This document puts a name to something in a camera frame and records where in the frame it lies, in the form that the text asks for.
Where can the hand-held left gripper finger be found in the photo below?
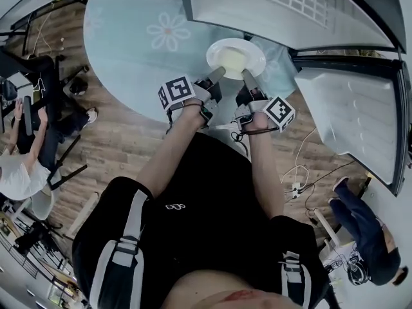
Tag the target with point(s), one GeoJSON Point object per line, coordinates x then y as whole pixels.
{"type": "Point", "coordinates": [216, 75]}

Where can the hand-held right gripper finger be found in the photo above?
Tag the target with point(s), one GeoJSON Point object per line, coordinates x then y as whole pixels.
{"type": "Point", "coordinates": [248, 80]}

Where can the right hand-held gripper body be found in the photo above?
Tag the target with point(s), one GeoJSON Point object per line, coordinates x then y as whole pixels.
{"type": "Point", "coordinates": [278, 113]}

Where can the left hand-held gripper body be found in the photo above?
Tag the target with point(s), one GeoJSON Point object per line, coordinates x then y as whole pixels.
{"type": "Point", "coordinates": [177, 90]}

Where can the white round plate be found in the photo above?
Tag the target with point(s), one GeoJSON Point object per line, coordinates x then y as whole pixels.
{"type": "Point", "coordinates": [256, 58]}

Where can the person's left forearm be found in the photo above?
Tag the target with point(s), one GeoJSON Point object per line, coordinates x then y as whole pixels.
{"type": "Point", "coordinates": [167, 153]}

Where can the person's right forearm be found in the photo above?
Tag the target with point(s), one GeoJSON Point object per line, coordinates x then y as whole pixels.
{"type": "Point", "coordinates": [265, 172]}

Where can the round table with blue tablecloth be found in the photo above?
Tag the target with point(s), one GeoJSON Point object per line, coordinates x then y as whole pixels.
{"type": "Point", "coordinates": [128, 60]}

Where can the white power strip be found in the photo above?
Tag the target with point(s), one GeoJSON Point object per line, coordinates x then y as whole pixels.
{"type": "Point", "coordinates": [296, 190]}

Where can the person's black clothing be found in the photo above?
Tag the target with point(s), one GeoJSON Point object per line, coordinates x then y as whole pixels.
{"type": "Point", "coordinates": [209, 211]}

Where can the white table leg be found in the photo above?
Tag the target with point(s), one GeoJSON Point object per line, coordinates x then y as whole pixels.
{"type": "Point", "coordinates": [325, 228]}

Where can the pale wooden table leg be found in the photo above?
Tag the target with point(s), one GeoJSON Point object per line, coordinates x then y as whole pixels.
{"type": "Point", "coordinates": [84, 214]}

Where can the white chair with black legs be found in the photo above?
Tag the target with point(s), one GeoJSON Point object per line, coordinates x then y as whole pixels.
{"type": "Point", "coordinates": [43, 201]}

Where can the black headphones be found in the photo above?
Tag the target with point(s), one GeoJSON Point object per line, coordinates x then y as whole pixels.
{"type": "Point", "coordinates": [355, 269]}

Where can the person's chin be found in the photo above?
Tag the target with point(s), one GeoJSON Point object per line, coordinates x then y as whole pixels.
{"type": "Point", "coordinates": [231, 291]}

